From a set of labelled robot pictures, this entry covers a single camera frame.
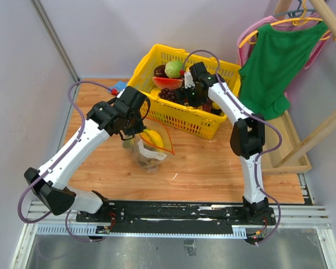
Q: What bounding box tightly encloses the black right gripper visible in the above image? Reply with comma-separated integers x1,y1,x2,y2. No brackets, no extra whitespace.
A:
174,84,207,114

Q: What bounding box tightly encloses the clear zip top bag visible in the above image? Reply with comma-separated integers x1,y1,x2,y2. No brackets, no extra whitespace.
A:
122,118,175,173

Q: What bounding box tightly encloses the brown longan bunch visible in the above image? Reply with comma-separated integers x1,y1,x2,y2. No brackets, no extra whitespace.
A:
137,155,160,169

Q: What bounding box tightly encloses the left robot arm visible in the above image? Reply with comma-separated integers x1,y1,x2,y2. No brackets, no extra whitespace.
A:
24,86,151,222

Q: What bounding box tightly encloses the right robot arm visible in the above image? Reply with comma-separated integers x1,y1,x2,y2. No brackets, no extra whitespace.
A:
179,62,269,224

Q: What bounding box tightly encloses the green tank top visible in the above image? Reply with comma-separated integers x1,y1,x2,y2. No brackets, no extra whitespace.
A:
239,21,328,120

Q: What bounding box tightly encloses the purple grape bunch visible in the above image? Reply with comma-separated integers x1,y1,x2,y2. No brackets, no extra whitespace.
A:
158,88,177,103

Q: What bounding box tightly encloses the blue cloth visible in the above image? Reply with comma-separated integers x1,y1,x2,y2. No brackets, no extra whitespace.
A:
111,81,128,95

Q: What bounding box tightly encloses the watermelon slice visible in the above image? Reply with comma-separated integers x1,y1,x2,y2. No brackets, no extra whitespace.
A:
152,77,183,90

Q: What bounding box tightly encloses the yellow plastic basket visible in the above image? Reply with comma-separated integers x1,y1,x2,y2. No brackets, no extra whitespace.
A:
128,44,227,139

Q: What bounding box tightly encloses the yellow banana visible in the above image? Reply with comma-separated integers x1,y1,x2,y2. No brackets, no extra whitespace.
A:
139,129,165,152

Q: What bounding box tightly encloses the green cabbage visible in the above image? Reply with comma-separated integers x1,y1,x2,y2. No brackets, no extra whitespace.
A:
165,60,183,78

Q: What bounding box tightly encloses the pink shirt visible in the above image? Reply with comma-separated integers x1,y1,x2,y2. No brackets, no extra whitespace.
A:
237,16,332,69

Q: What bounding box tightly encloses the wooden clothes rack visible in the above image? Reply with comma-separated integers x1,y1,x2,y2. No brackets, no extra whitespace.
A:
262,1,336,175

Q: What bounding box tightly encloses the grey clothes hanger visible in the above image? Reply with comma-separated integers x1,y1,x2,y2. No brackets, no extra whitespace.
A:
273,0,316,20

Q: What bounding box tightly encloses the yellow clothes hanger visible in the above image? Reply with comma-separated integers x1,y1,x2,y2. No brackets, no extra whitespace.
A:
239,0,323,49

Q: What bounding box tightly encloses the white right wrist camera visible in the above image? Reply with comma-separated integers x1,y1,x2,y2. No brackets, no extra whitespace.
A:
184,71,195,89

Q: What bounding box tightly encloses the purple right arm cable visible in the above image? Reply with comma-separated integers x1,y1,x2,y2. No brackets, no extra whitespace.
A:
180,49,283,202

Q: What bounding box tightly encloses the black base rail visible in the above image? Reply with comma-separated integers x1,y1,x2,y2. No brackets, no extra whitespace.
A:
76,200,277,235

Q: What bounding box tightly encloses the aluminium frame post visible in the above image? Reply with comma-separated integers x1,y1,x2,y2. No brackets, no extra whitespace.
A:
30,0,80,82

